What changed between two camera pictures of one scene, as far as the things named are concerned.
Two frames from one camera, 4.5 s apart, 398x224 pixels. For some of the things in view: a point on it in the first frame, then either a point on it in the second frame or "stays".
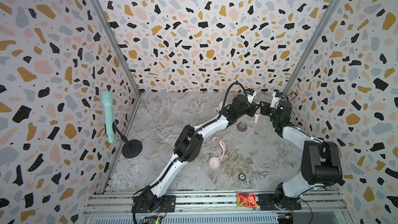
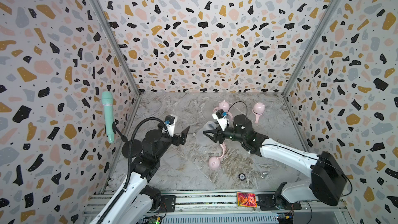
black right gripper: [267, 109] → [219, 135]
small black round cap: [241, 177] stays
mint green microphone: [107, 98] stays
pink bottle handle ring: [223, 145] stays
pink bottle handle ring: [256, 117] stays
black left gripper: [255, 107] → [180, 140]
